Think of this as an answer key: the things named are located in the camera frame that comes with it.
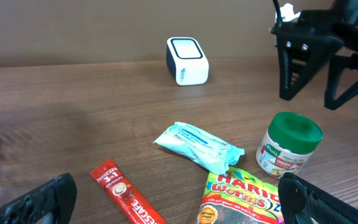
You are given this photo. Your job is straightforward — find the red snack stick packet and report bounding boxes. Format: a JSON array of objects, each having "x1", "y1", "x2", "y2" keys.
[{"x1": 90, "y1": 159, "x2": 167, "y2": 224}]

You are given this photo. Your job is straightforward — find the light teal tissue pack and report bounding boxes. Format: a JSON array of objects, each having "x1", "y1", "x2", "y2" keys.
[{"x1": 154, "y1": 122, "x2": 246, "y2": 175}]

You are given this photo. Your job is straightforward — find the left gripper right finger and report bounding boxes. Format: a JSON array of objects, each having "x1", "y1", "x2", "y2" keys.
[{"x1": 278, "y1": 172, "x2": 358, "y2": 224}]

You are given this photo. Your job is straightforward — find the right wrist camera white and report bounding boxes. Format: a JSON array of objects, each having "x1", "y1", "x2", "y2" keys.
[{"x1": 273, "y1": 1, "x2": 301, "y2": 22}]

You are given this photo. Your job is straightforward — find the green lid plastic jar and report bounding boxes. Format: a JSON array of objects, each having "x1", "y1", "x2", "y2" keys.
[{"x1": 255, "y1": 111, "x2": 323, "y2": 179}]

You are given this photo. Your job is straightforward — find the Haribo gummy worms bag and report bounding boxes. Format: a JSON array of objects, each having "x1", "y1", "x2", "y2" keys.
[{"x1": 196, "y1": 167, "x2": 284, "y2": 224}]

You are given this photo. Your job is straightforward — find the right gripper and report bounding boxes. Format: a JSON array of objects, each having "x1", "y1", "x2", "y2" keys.
[{"x1": 271, "y1": 0, "x2": 358, "y2": 110}]

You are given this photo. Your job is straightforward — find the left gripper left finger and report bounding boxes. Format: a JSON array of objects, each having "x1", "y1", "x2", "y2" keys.
[{"x1": 0, "y1": 173, "x2": 77, "y2": 224}]

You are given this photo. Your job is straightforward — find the white barcode scanner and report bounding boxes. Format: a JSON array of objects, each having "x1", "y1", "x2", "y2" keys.
[{"x1": 166, "y1": 37, "x2": 209, "y2": 86}]

